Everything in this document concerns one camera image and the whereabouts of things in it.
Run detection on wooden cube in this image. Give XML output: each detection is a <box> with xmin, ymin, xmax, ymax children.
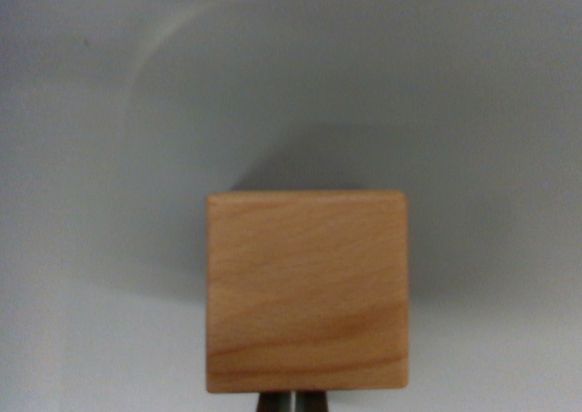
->
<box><xmin>205</xmin><ymin>190</ymin><xmax>409</xmax><ymax>394</ymax></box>

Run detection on grey plastic bin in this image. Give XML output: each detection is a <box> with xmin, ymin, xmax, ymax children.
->
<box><xmin>0</xmin><ymin>0</ymin><xmax>582</xmax><ymax>412</ymax></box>

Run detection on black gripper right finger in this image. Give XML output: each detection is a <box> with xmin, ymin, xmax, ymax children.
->
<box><xmin>295</xmin><ymin>389</ymin><xmax>330</xmax><ymax>412</ymax></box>

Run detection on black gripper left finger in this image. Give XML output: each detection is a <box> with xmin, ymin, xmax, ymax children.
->
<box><xmin>256</xmin><ymin>390</ymin><xmax>295</xmax><ymax>412</ymax></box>

